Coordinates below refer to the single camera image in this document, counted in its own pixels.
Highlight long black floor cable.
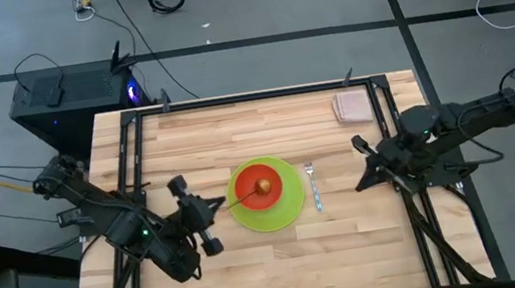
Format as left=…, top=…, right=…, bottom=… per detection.
left=107, top=0, right=201, bottom=110

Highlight gold spoon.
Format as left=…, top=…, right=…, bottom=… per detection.
left=220, top=176, right=276, bottom=212

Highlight black power brick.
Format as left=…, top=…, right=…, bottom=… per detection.
left=55, top=206, right=96, bottom=230

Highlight black computer tower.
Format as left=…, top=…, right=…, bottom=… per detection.
left=1, top=36, right=161, bottom=172

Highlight silver fork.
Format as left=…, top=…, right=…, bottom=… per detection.
left=303, top=158, right=325, bottom=214

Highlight black metal table frame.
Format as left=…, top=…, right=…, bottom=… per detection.
left=50, top=52, right=497, bottom=288

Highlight red small plate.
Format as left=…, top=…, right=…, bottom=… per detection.
left=230, top=160, right=288, bottom=214

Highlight green plate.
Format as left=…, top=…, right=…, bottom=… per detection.
left=222, top=150, right=312, bottom=238

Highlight small black box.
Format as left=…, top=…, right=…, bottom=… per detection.
left=41, top=84, right=67, bottom=109

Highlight white and yellow cable bundle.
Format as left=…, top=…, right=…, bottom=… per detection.
left=71, top=0, right=99, bottom=23

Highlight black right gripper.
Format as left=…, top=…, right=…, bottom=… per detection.
left=347, top=127, right=423, bottom=203

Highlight thin black looped cable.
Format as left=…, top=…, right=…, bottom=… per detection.
left=11, top=48, right=68, bottom=98

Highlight black arm base cable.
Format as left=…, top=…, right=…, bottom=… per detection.
left=452, top=100, right=507, bottom=169

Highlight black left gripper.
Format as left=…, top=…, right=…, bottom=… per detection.
left=165, top=168, right=235, bottom=263

